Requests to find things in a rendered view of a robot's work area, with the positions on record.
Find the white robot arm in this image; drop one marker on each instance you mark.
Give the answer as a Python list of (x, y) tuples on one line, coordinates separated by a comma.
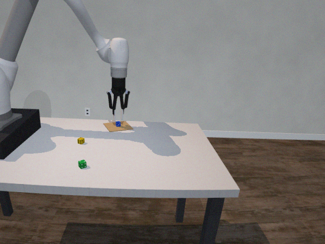
[(116, 51)]

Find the yellow die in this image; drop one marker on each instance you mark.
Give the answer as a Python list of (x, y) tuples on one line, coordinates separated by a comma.
[(81, 140)]

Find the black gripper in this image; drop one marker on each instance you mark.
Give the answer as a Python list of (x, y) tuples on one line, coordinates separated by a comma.
[(118, 82)]

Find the green die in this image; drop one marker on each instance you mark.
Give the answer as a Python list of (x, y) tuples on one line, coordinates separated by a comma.
[(82, 164)]

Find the tan flat mat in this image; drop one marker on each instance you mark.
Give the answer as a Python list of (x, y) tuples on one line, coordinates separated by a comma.
[(113, 128)]

